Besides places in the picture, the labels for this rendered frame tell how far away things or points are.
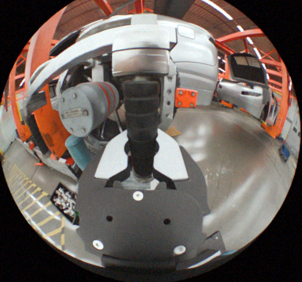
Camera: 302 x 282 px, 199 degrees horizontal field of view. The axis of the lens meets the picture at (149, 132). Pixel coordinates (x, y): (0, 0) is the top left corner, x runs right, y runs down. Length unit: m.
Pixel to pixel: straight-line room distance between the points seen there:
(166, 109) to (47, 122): 0.73
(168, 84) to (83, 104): 0.25
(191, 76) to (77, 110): 0.80
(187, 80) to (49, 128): 1.10
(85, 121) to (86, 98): 0.05
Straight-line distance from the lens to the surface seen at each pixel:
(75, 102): 0.22
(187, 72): 0.81
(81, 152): 0.38
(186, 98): 0.33
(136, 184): 0.83
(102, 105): 0.23
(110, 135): 0.54
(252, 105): 2.45
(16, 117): 2.61
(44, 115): 0.72
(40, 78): 0.26
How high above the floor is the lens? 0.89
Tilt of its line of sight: 31 degrees down
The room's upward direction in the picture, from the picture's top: straight up
